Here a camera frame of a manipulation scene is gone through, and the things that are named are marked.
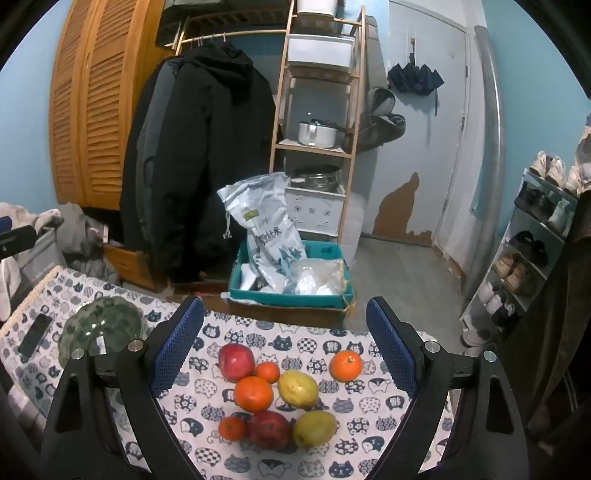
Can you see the grey-blue door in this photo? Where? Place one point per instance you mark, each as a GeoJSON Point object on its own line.
{"type": "Point", "coordinates": [425, 152]}

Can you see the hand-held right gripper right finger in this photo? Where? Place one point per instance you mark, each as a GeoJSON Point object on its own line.
{"type": "Point", "coordinates": [392, 346]}

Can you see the cat-print tablecloth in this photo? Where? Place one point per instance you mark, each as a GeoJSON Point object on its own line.
{"type": "Point", "coordinates": [295, 344]}

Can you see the silver pipe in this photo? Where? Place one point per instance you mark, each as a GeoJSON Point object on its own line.
{"type": "Point", "coordinates": [489, 138]}

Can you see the dark cloth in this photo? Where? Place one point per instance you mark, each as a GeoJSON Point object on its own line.
{"type": "Point", "coordinates": [554, 323]}

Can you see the white rice bag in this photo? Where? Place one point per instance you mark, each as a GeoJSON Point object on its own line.
{"type": "Point", "coordinates": [263, 217]}

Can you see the teal plastic crate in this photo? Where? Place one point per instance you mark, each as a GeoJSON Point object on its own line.
{"type": "Point", "coordinates": [286, 300]}

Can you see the brown cardboard box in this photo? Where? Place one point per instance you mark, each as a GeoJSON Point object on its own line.
{"type": "Point", "coordinates": [295, 316]}

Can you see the clear plastic bag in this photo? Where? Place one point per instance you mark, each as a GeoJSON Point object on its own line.
{"type": "Point", "coordinates": [318, 279]}

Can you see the wooden drawer base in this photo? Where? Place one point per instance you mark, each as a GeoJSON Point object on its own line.
{"type": "Point", "coordinates": [134, 265]}

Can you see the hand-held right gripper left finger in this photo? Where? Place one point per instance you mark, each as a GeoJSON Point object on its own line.
{"type": "Point", "coordinates": [178, 350]}

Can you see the grey hanging jacket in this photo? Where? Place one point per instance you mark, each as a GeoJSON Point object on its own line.
{"type": "Point", "coordinates": [154, 134]}

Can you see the wooden clothes rail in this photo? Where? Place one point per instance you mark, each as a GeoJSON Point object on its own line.
{"type": "Point", "coordinates": [240, 34]}

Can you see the red apple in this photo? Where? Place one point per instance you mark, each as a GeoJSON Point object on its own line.
{"type": "Point", "coordinates": [270, 429]}
{"type": "Point", "coordinates": [236, 361]}

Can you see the white storage box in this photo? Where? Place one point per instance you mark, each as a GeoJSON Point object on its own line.
{"type": "Point", "coordinates": [318, 50]}

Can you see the green patterned plate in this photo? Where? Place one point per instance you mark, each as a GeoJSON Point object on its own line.
{"type": "Point", "coordinates": [101, 323]}

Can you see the steel cooking pot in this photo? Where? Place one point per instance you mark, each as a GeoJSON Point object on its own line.
{"type": "Point", "coordinates": [318, 134]}

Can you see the grey hanging bag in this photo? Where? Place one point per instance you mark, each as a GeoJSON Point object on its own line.
{"type": "Point", "coordinates": [381, 124]}

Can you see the black hanging coat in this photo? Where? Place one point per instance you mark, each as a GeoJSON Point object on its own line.
{"type": "Point", "coordinates": [203, 161]}

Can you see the wooden shelf rack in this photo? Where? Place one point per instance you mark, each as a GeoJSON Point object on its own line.
{"type": "Point", "coordinates": [279, 115]}

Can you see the grey storage bag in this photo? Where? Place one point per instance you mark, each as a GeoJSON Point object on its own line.
{"type": "Point", "coordinates": [41, 263]}

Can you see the dark blue umbrella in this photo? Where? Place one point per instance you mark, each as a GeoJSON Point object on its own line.
{"type": "Point", "coordinates": [413, 78]}

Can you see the small orange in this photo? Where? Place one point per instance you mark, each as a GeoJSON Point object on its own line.
{"type": "Point", "coordinates": [232, 428]}
{"type": "Point", "coordinates": [267, 372]}

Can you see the steel steamer pot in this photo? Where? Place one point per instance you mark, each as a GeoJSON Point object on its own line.
{"type": "Point", "coordinates": [316, 177]}

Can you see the yellow lemon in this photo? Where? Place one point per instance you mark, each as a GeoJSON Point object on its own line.
{"type": "Point", "coordinates": [298, 389]}

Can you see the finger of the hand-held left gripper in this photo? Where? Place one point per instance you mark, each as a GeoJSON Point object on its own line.
{"type": "Point", "coordinates": [14, 241]}

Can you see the shoe rack with shoes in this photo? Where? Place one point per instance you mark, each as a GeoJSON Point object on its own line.
{"type": "Point", "coordinates": [524, 251]}

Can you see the white shoe rack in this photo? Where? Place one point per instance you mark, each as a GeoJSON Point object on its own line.
{"type": "Point", "coordinates": [521, 277]}

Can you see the black smartphone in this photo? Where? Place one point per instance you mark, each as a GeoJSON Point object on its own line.
{"type": "Point", "coordinates": [34, 336]}

